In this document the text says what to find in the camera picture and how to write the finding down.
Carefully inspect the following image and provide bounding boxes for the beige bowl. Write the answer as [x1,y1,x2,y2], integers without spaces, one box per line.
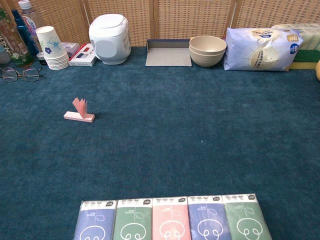
[189,49,226,68]
[188,35,228,56]

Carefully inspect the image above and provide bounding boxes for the clear plastic container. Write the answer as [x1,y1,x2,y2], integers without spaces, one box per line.
[0,44,11,65]

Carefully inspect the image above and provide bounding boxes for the lilac pocket tissue pack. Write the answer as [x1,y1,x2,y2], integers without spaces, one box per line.
[187,195,232,240]
[73,199,118,240]

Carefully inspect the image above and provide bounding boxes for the white rice cooker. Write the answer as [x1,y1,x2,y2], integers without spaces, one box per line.
[88,13,132,66]

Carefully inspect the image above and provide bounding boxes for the pink pocket tissue pack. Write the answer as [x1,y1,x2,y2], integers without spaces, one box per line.
[151,196,192,240]

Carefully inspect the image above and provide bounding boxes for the blue bottle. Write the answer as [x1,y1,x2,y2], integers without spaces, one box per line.
[11,9,38,56]

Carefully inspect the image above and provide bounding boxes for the white box red blue print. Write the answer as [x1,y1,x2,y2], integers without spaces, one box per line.
[68,43,98,68]

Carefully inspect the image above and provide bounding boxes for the woven wooden folding screen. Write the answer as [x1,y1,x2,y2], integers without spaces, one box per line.
[0,0,320,48]

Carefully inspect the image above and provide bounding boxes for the floral paper cup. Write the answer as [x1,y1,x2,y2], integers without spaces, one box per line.
[35,25,68,59]

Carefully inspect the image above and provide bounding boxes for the clear bottle pink label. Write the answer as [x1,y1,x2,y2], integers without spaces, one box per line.
[18,0,45,53]

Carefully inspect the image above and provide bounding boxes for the pink block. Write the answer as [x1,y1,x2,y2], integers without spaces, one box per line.
[63,97,96,124]

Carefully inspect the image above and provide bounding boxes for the thin-framed eyeglasses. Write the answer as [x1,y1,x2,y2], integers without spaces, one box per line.
[0,66,44,83]

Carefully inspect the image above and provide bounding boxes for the pale green tissue pack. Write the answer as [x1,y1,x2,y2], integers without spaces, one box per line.
[271,23,320,51]

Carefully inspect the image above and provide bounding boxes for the green yellow sponge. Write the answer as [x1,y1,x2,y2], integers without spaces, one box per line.
[289,49,320,71]

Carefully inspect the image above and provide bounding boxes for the grey cardboard tray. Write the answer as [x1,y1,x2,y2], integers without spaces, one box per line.
[145,38,193,68]

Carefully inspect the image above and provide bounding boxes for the small black jar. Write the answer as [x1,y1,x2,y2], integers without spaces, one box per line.
[36,51,48,66]

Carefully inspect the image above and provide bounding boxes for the lilac tissue paper bag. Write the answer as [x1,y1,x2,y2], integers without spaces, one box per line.
[223,26,305,73]

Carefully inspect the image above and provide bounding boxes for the green floral bottle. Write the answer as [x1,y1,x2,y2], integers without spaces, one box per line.
[0,7,35,67]

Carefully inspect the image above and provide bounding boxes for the green pocket tissue pack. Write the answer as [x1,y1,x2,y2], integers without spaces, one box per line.
[221,192,273,240]
[112,198,153,240]

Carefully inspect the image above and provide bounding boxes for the small lilac container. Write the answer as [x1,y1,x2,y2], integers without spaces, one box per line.
[61,42,80,58]

